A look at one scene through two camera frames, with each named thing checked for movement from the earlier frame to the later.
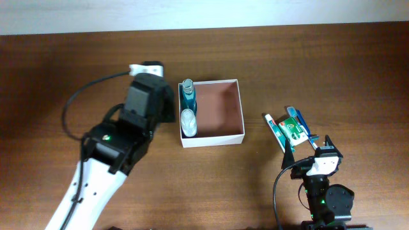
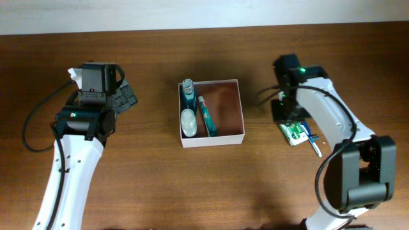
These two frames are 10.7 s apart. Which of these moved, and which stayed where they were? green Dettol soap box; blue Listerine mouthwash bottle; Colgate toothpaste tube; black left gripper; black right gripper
Moved: black right gripper; black left gripper; Colgate toothpaste tube
Stayed: blue Listerine mouthwash bottle; green Dettol soap box
